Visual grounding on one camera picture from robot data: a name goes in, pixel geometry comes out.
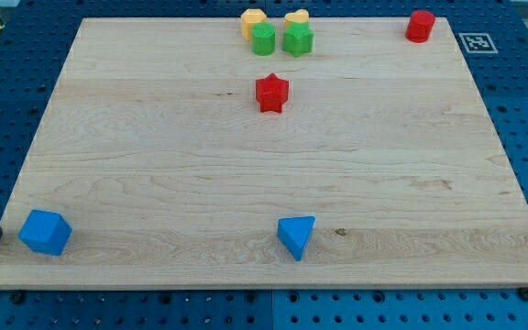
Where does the wooden board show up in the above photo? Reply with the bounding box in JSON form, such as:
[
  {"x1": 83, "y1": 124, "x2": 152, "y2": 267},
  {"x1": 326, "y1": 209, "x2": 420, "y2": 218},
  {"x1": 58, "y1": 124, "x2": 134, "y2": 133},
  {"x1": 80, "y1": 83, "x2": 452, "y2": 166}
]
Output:
[{"x1": 0, "y1": 17, "x2": 528, "y2": 291}]

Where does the yellow hexagon block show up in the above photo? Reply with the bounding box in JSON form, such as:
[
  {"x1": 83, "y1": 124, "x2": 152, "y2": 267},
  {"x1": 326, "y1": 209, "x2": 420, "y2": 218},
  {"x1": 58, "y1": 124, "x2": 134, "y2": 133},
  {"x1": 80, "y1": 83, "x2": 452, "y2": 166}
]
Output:
[{"x1": 240, "y1": 8, "x2": 267, "y2": 41}]

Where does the white fiducial marker tag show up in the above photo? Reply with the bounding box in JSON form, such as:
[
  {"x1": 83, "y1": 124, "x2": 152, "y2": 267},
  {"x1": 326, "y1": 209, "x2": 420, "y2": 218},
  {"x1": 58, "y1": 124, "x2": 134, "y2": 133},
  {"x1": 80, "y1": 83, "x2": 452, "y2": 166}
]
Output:
[{"x1": 458, "y1": 32, "x2": 498, "y2": 54}]

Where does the red star block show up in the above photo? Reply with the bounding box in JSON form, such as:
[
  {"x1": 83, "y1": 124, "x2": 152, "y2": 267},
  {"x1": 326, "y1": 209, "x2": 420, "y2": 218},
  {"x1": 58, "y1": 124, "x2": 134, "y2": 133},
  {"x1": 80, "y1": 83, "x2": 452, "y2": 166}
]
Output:
[{"x1": 255, "y1": 73, "x2": 290, "y2": 114}]

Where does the green star block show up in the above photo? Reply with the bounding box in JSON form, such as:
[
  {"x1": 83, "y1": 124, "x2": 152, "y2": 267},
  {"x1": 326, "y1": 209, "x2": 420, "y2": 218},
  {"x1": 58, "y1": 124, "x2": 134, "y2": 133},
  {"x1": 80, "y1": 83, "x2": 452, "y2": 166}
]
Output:
[{"x1": 282, "y1": 22, "x2": 314, "y2": 57}]

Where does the blue triangle block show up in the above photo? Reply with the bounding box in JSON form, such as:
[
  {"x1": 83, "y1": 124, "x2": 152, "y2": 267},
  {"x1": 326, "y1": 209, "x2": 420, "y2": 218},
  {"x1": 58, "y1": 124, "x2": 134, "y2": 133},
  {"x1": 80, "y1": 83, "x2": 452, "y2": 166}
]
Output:
[{"x1": 277, "y1": 216, "x2": 315, "y2": 261}]

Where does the red cylinder block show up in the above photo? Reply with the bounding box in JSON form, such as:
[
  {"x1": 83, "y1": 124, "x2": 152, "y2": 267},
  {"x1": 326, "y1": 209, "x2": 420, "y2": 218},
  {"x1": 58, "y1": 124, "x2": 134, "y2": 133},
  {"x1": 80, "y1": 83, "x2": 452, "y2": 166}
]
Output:
[{"x1": 405, "y1": 10, "x2": 435, "y2": 43}]

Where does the yellow heart block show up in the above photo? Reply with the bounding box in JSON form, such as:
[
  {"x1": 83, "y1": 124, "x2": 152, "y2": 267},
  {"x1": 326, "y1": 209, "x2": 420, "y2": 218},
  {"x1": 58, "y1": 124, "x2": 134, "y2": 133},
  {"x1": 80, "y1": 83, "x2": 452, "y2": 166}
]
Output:
[{"x1": 284, "y1": 9, "x2": 310, "y2": 28}]

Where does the blue cube block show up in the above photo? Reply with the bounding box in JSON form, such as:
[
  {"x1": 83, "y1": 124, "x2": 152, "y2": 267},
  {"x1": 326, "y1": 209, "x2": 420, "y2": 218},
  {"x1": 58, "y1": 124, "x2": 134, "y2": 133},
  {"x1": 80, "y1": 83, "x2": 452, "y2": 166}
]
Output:
[{"x1": 18, "y1": 209, "x2": 72, "y2": 256}]

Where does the green cylinder block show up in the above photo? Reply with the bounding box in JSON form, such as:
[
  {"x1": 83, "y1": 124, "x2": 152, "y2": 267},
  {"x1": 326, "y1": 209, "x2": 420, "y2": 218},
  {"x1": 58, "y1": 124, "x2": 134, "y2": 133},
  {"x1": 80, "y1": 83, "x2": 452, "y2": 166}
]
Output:
[{"x1": 251, "y1": 22, "x2": 276, "y2": 56}]

